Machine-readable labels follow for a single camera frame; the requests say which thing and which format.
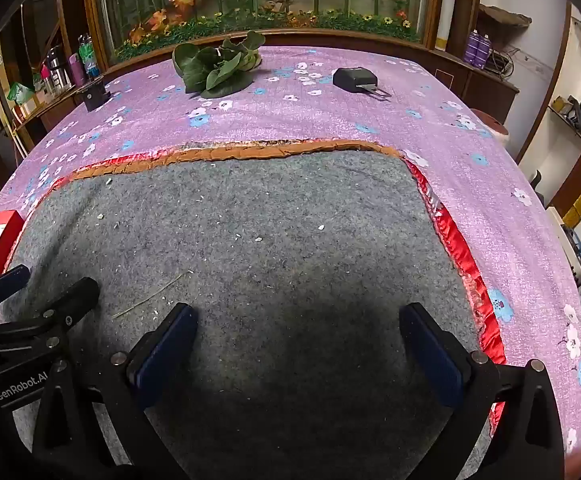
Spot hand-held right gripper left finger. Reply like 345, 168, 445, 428
33, 302, 198, 480

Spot wooden counter cabinet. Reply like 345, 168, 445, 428
10, 72, 106, 151

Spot purple floral tablecloth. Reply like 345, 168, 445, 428
0, 46, 581, 461

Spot green leafy vegetable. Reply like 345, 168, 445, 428
172, 30, 265, 99

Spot black steel thermos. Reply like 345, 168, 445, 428
45, 47, 74, 93

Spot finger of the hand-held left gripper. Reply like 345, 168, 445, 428
0, 265, 31, 311
0, 277, 101, 347

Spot small black stand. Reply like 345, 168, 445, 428
76, 82, 112, 112

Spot tangled black cables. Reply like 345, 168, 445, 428
488, 47, 521, 75

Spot red round stool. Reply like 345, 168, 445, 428
471, 109, 510, 142

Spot purple pink bottle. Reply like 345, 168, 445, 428
69, 54, 88, 88

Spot green plastic bottle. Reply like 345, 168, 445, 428
78, 34, 102, 81

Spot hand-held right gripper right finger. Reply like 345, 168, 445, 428
399, 302, 569, 480

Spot green packet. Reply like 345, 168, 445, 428
6, 81, 36, 106

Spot white rolled scroll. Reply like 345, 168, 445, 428
433, 0, 461, 52

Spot dark green bag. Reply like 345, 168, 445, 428
551, 95, 581, 136

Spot grey felt mat red trim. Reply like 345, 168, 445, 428
0, 140, 509, 480

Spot black charger plug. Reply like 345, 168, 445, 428
331, 66, 391, 102

